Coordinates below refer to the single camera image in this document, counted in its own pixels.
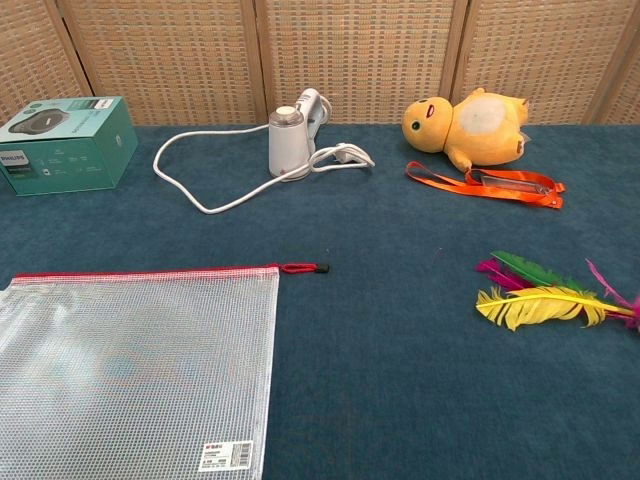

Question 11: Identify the teal Philips product box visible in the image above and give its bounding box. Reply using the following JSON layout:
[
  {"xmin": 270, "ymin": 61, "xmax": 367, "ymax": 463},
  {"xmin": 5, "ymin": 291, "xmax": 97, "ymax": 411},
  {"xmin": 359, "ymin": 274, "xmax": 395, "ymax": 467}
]
[{"xmin": 0, "ymin": 95, "xmax": 139, "ymax": 197}]

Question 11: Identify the woven folding screen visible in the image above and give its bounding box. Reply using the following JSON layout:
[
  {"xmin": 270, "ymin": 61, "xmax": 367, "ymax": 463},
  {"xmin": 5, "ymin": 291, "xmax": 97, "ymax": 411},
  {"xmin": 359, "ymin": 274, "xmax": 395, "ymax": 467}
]
[{"xmin": 0, "ymin": 0, "xmax": 640, "ymax": 127}]

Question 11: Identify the blue felt table cover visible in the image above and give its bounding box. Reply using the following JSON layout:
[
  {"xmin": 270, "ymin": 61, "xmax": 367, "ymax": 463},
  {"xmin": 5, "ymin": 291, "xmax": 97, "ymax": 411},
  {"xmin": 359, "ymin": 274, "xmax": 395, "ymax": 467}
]
[{"xmin": 0, "ymin": 122, "xmax": 640, "ymax": 480}]

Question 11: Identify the multicolour feather shuttlecock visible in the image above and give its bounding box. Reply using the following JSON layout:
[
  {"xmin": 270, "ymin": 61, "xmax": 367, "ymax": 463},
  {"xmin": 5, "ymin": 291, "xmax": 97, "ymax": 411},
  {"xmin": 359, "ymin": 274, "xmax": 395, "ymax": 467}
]
[{"xmin": 473, "ymin": 249, "xmax": 640, "ymax": 332}]

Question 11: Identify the orange lanyard with badge holder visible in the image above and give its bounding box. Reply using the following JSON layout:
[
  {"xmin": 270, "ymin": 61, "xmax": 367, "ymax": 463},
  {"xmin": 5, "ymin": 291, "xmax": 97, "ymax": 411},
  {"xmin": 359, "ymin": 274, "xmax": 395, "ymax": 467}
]
[{"xmin": 404, "ymin": 160, "xmax": 567, "ymax": 210}]

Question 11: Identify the white handheld garment steamer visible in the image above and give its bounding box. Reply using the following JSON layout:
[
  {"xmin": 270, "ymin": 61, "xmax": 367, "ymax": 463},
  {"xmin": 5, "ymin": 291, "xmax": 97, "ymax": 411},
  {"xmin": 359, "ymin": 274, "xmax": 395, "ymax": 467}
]
[{"xmin": 267, "ymin": 87, "xmax": 334, "ymax": 183}]

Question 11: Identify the yellow plush toy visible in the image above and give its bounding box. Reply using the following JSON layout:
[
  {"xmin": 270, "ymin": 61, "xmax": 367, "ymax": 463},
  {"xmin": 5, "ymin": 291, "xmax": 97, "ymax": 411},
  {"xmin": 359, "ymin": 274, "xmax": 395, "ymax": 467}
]
[{"xmin": 402, "ymin": 87, "xmax": 531, "ymax": 174}]

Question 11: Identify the clear mesh zipper pouch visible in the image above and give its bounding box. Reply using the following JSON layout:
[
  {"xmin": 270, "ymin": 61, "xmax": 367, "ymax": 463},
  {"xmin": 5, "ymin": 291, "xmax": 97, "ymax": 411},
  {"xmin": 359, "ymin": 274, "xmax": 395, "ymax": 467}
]
[{"xmin": 0, "ymin": 261, "xmax": 331, "ymax": 475}]

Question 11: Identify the white power cable with plug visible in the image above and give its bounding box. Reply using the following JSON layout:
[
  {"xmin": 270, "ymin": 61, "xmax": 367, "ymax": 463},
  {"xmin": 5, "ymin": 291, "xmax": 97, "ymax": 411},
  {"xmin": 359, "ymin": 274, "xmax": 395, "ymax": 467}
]
[{"xmin": 152, "ymin": 123, "xmax": 376, "ymax": 215}]

